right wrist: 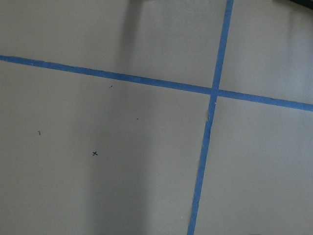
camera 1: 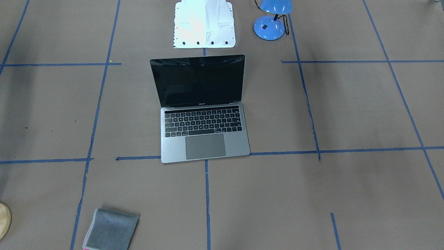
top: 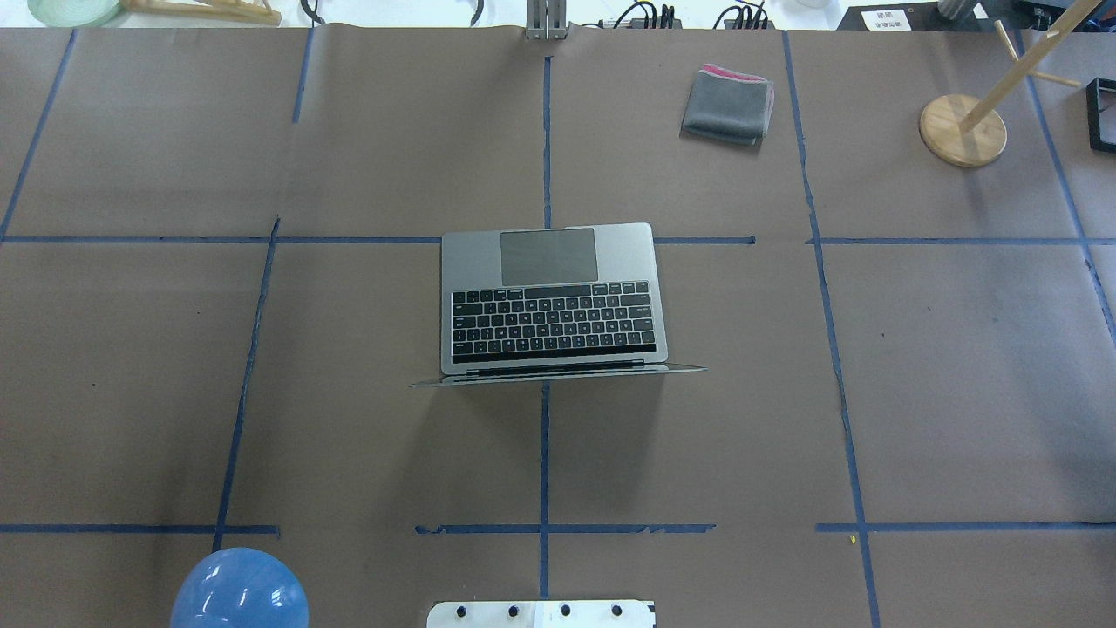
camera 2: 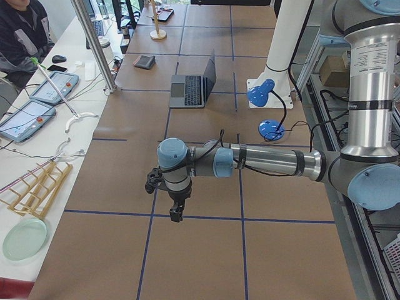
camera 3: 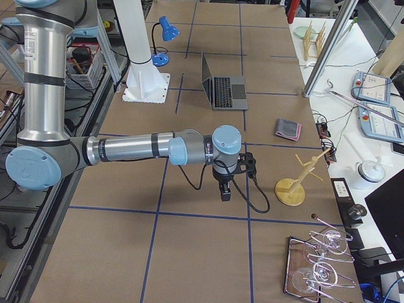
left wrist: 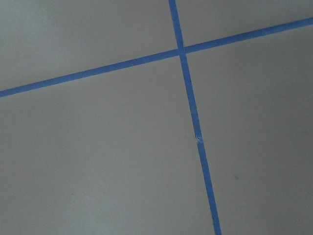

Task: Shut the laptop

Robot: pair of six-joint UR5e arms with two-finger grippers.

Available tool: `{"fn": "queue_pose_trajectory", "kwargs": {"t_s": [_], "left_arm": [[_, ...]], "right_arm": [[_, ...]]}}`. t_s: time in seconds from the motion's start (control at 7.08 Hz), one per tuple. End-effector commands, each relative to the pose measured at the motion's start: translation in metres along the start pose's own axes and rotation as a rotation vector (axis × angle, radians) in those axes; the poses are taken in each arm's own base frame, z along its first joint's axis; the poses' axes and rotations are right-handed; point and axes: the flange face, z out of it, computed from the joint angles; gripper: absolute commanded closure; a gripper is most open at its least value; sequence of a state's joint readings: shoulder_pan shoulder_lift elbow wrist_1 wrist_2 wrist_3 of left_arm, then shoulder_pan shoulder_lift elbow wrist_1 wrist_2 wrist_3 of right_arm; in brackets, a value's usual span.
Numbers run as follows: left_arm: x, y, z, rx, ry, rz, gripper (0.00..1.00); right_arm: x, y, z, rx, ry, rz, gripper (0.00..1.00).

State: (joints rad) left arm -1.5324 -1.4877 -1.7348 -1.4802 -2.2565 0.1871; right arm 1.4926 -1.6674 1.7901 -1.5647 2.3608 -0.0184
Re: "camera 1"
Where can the grey folded cloth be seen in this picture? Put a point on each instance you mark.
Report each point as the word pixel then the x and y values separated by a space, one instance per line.
pixel 110 230

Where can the wooden mug tree stand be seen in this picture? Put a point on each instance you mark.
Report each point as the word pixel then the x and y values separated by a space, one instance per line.
pixel 5 220

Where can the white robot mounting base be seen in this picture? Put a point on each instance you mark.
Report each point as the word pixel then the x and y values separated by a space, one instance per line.
pixel 203 24

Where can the blue desk lamp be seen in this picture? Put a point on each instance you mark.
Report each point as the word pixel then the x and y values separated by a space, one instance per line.
pixel 271 28

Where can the grey laptop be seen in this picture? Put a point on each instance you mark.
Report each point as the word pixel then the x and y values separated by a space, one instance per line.
pixel 202 115

